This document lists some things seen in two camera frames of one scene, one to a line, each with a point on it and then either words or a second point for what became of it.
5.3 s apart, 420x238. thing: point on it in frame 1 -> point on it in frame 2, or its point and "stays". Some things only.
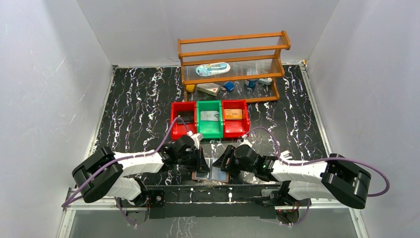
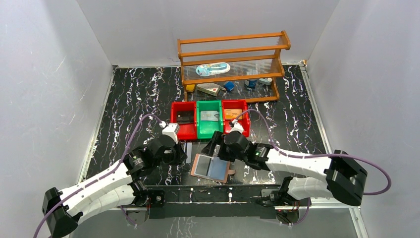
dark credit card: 187,117 stays
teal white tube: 265,82 stays
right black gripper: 222,161 -> 218,139
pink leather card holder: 214,173 stays
